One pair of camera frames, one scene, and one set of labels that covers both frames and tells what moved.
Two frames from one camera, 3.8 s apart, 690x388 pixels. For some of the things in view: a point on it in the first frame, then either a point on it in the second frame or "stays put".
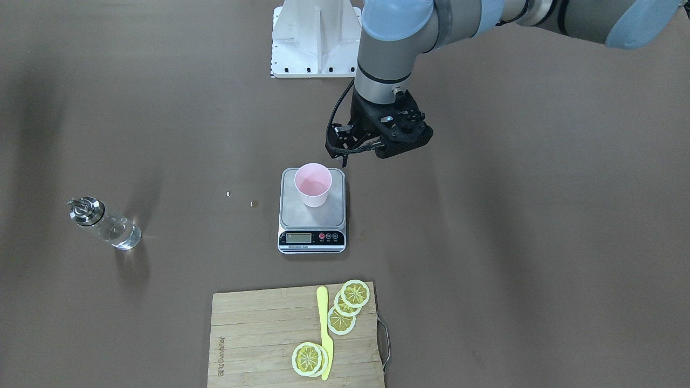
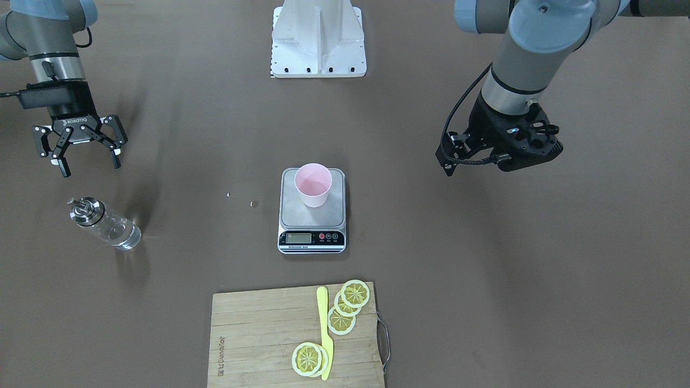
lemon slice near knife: x=340 y=324 stays put
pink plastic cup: x=312 y=180 stays put
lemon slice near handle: x=310 y=359 stays put
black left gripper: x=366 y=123 → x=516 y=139
